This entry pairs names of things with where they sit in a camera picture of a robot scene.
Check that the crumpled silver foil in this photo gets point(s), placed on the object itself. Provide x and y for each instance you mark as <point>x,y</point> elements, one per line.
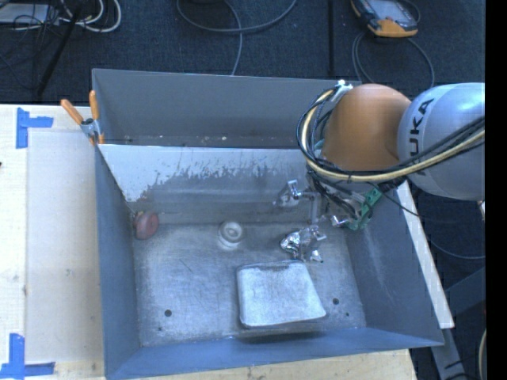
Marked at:
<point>299,244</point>

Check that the white square sponge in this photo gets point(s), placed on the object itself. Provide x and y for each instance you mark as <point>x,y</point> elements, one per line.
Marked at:
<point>279,293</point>

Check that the grey metal bin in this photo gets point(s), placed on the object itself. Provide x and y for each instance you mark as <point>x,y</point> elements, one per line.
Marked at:
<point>190,291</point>

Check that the red-brown round toy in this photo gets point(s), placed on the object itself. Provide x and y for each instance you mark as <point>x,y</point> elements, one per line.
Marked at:
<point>146,225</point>

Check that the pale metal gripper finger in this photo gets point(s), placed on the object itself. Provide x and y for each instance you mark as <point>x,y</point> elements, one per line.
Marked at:
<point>292,190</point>
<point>340,221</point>

